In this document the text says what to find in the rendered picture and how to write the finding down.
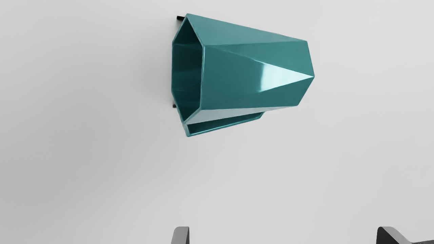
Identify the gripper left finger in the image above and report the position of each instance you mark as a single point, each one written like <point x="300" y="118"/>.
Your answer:
<point x="180" y="236"/>

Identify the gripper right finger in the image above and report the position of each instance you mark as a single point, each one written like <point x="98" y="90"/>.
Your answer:
<point x="393" y="237"/>

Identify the teal faceted mug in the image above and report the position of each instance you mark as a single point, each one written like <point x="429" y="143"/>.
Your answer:
<point x="237" y="78"/>

